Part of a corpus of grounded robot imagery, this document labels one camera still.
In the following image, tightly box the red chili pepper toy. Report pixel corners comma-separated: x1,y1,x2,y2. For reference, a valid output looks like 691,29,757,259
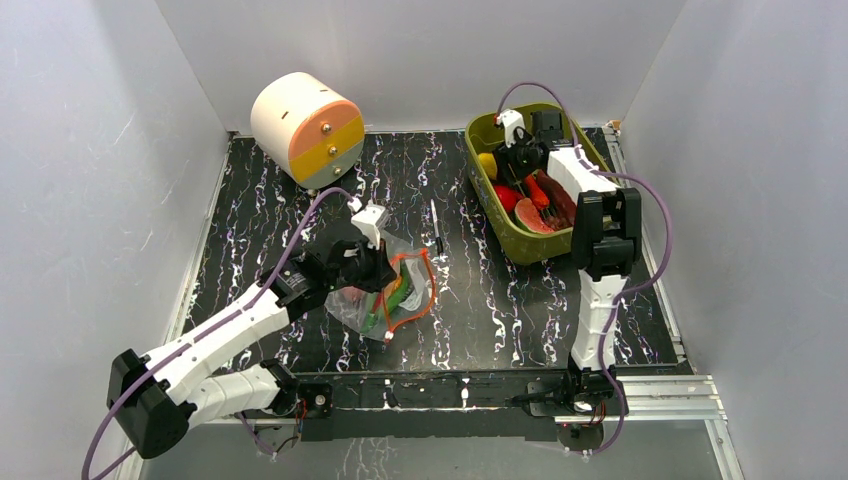
523,174,550,210

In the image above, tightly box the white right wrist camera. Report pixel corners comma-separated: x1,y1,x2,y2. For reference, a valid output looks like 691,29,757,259
495,109,527,148

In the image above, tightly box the green chili pepper toy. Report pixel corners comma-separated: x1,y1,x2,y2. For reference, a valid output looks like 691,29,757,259
360,282,414,335

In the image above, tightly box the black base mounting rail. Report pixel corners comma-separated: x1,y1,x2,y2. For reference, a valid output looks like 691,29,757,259
228,364,677,445

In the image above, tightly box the red bell pepper toy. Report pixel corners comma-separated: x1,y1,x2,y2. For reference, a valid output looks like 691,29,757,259
493,184,524,214

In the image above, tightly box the black and white pen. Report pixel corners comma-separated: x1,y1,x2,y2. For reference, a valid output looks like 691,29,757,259
430,199,444,258

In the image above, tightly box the round white drawer cabinet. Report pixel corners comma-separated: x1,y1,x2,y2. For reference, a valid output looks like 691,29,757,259
250,72,365,190

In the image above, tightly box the pink watermelon slice toy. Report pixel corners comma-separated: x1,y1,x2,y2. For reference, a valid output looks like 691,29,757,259
513,198,556,235

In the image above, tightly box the olive green plastic bin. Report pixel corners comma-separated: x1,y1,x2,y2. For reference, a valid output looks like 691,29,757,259
465,103,618,265

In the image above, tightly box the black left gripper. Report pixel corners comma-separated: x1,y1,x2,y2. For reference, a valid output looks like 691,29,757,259
328,235,397,295

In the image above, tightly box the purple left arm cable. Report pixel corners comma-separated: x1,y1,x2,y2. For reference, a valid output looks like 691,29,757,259
80,186,359,480

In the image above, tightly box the orange brown papaya slice toy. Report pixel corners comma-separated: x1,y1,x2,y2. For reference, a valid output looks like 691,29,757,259
535,170,577,228

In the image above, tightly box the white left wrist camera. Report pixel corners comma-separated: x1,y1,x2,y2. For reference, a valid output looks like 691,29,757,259
351,204,388,247

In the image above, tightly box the clear zip top bag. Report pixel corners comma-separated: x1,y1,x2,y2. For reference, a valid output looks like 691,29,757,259
325,233,437,342

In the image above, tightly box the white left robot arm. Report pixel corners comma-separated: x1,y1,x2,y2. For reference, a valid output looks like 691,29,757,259
107,227,397,459

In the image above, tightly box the pink peach toy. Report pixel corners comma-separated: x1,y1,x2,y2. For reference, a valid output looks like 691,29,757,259
340,287,366,304

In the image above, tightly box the yellow mango toy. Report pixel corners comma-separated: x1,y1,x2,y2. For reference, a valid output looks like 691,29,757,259
477,152,498,181

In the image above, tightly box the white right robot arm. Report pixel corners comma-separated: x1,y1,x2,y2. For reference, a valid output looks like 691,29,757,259
494,109,641,416

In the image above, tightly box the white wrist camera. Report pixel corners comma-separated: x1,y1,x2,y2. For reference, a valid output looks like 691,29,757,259
351,204,388,247
495,109,527,148

